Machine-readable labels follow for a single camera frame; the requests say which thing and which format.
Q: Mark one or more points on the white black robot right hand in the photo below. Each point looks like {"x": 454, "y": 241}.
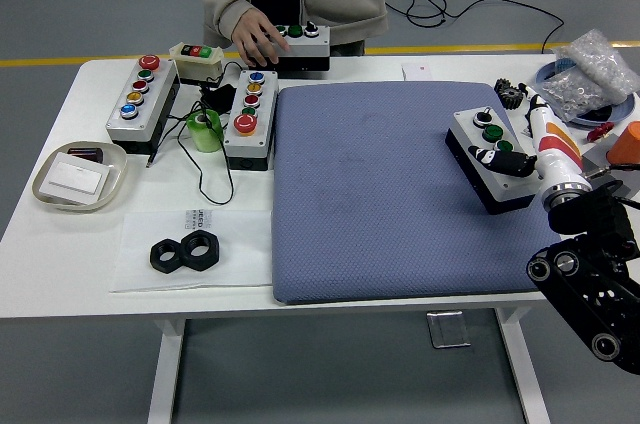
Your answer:
{"x": 555, "y": 149}

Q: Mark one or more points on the person's hand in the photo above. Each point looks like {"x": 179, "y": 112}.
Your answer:
{"x": 252, "y": 36}

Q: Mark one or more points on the grey four-control button box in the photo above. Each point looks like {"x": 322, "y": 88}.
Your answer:
{"x": 310, "y": 46}
{"x": 500, "y": 184}

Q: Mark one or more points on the small grey five-button box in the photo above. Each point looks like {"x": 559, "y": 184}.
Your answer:
{"x": 250, "y": 141}

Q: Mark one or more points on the large grey five-button box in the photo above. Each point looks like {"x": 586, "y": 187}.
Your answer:
{"x": 145, "y": 111}

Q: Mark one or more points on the small red clip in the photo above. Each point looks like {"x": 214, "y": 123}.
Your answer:
{"x": 600, "y": 131}

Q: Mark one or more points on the black power adapter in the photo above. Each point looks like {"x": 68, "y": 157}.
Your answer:
{"x": 216, "y": 96}

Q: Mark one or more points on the orange cylinder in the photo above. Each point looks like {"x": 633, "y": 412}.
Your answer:
{"x": 627, "y": 144}

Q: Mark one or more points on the black gear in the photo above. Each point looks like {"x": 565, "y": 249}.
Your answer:
{"x": 507, "y": 94}

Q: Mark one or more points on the blue round plate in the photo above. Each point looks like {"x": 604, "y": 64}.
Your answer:
{"x": 617, "y": 111}

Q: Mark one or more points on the clear bag of washers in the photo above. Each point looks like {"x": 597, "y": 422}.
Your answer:
{"x": 595, "y": 69}

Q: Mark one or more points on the green tape roll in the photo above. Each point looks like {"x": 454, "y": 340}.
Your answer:
{"x": 205, "y": 136}

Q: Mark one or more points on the white card with red mark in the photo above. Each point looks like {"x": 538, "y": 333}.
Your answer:
{"x": 417, "y": 71}

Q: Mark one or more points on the blue-grey cushioned mat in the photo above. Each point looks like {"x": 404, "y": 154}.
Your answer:
{"x": 365, "y": 184}

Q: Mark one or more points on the white shallow tray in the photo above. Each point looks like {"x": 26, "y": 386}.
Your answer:
{"x": 112, "y": 159}

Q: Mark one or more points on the dark red small block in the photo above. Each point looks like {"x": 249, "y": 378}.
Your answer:
{"x": 85, "y": 154}

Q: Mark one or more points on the metal floor plate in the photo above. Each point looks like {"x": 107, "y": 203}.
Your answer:
{"x": 449, "y": 329}

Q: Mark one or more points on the large black hex nut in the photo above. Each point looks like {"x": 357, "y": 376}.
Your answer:
{"x": 200, "y": 249}

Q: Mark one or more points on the white table leg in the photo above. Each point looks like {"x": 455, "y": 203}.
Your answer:
{"x": 167, "y": 369}
{"x": 525, "y": 369}

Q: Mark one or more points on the white flat card box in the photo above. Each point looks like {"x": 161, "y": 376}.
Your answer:
{"x": 75, "y": 179}

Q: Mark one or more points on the small black hex nut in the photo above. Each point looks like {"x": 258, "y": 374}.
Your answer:
{"x": 167, "y": 256}

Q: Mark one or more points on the cream three-button switch box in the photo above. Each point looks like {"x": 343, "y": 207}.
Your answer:
{"x": 197, "y": 64}

